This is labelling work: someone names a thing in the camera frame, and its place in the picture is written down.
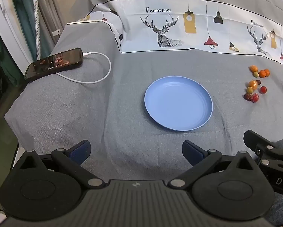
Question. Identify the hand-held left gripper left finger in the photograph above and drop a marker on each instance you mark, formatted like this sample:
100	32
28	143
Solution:
79	151

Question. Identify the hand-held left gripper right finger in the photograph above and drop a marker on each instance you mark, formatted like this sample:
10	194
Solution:
191	151

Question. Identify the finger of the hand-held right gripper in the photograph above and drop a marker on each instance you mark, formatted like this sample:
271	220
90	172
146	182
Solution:
255	138

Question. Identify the blue plastic plate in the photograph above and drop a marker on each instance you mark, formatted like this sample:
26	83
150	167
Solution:
178	102

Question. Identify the grey deer print bedsheet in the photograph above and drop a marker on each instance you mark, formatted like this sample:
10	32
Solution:
108	113

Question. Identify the small green fruit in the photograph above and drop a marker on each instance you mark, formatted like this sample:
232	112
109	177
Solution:
256	74

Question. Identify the black smartphone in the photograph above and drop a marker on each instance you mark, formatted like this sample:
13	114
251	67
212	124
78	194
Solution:
52	63

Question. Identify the dotted white pole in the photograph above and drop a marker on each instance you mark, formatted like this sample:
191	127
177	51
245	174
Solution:
36	28

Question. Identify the hanging green cloth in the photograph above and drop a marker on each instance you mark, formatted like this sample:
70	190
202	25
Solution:
22	16

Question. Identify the grey curtain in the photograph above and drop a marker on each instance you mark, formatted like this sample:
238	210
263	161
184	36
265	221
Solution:
50	7

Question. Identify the white frame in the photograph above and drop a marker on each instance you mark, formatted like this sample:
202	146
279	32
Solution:
4	16

